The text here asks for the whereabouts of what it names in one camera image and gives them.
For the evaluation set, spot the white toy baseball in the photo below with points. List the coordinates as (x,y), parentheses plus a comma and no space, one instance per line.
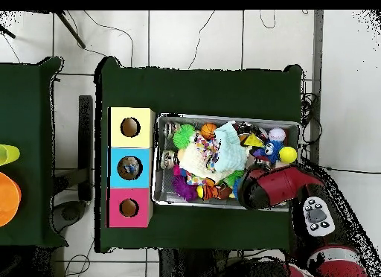
(276,134)

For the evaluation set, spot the cream waffle cloth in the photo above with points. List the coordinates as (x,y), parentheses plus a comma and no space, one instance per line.
(190,162)

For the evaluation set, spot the grey floor rail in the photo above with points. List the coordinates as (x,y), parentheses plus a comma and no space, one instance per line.
(318,50)

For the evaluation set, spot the long black tripod leg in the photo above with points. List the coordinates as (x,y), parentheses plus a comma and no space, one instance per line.
(71,31)

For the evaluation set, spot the yellow cheese wedge toy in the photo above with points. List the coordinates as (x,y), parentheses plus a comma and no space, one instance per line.
(253,141)

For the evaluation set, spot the blue spiky ball with eyes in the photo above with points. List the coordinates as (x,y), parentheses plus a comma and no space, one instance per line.
(269,150)

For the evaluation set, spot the orange plastic bowl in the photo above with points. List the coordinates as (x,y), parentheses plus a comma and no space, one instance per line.
(7,199)

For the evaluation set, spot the multicolour patterned fabric bow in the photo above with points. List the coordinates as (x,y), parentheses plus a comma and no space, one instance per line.
(207,152)

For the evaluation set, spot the short black tripod leg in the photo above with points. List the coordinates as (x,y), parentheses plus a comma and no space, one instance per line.
(7,31)

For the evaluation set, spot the dark green tablecloth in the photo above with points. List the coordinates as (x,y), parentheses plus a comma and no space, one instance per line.
(193,92)
(26,110)

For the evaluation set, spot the grey rounded base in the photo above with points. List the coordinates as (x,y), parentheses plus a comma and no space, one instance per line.
(70,214)

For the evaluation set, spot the mint waffle cloth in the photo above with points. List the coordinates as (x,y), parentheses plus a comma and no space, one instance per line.
(232,155)

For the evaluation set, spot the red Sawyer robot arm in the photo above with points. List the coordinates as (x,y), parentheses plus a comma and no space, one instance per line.
(282,184)

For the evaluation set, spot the yellow-green plastic cup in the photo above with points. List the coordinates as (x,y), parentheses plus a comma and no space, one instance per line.
(9,154)

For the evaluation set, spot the purple spiky ball toy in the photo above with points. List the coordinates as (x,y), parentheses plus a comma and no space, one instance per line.
(184,189)

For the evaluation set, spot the shallow mesh bin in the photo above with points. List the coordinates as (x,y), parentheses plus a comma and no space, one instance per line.
(166,196)

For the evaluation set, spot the wooden box with three holes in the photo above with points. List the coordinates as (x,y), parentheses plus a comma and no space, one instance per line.
(146,181)

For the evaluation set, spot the green spiky ball toy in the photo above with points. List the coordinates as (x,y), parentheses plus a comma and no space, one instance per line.
(183,136)

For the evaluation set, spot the black upright panel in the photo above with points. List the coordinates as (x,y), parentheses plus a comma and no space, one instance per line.
(85,134)

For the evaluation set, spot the crushed clear bottle blue label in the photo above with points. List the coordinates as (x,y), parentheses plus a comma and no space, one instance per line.
(135,163)

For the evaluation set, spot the yellow plastic ball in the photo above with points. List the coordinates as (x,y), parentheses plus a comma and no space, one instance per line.
(288,155)

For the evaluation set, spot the orange toy basketball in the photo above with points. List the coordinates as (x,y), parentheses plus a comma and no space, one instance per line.
(208,131)

